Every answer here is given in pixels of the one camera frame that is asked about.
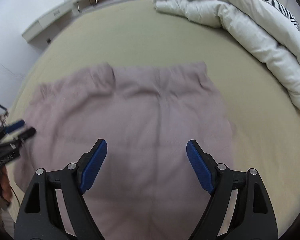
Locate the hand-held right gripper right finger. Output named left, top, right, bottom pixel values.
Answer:
left=186, top=140, right=278, bottom=240

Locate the bed with olive sheet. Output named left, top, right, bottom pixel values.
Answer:
left=9, top=0, right=300, bottom=240

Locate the white floating desk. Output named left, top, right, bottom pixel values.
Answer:
left=21, top=0, right=90, bottom=43

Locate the thin grey cable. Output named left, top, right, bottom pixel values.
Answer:
left=0, top=62, right=26, bottom=78

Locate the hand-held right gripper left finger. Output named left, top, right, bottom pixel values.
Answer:
left=14, top=138, right=108, bottom=240

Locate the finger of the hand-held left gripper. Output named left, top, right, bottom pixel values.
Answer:
left=4, top=120, right=26, bottom=134
left=0, top=127, right=37, bottom=151

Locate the person's left hand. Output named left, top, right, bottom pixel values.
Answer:
left=0, top=166, right=14, bottom=210

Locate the pink hooded down jacket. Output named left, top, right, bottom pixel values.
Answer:
left=14, top=62, right=237, bottom=240

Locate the zebra striped pillow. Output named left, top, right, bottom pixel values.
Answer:
left=236, top=0, right=300, bottom=30

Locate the white duvet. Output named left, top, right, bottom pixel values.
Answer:
left=153, top=0, right=300, bottom=116

